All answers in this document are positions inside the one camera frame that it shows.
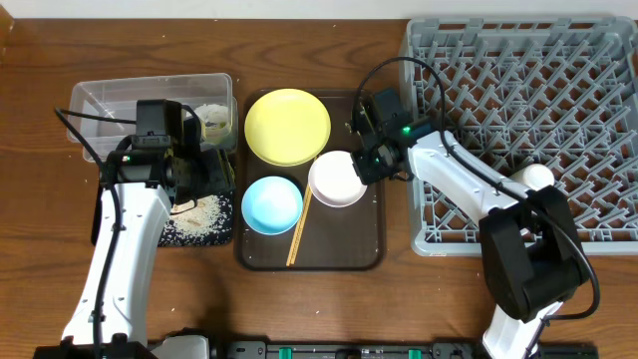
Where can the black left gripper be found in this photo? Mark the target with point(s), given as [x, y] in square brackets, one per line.
[219, 170]

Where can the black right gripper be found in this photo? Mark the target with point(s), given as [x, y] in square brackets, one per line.
[361, 157]

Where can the pink bowl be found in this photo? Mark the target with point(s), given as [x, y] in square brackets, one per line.
[333, 180]

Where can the white tissue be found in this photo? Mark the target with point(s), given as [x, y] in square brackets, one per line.
[215, 122]

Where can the light blue bowl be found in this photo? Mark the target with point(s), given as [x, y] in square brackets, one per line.
[272, 205]

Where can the yellow plate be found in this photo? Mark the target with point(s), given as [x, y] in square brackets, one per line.
[287, 127]

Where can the white green cup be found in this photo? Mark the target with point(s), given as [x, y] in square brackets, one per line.
[534, 176]

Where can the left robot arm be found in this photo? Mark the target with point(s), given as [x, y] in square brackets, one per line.
[110, 320]

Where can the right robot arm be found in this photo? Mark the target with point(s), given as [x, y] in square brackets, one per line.
[532, 258]

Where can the grey dishwasher rack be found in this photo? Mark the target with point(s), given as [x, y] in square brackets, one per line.
[557, 92]

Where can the pile of rice grains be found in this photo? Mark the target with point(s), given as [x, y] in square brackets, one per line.
[207, 222]

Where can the black plastic bin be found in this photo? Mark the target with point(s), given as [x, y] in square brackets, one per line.
[170, 197]

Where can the wooden chopstick right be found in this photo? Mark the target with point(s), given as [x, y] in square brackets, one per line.
[302, 234]

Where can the wooden chopstick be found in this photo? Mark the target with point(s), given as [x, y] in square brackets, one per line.
[302, 234]
[297, 234]

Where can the dark brown tray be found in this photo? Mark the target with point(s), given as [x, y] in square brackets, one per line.
[350, 238]

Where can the clear plastic bin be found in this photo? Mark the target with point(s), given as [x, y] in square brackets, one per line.
[118, 98]

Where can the wooden chopstick left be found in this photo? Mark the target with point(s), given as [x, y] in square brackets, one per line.
[297, 234]

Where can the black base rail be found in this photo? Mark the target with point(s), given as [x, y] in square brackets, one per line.
[262, 350]

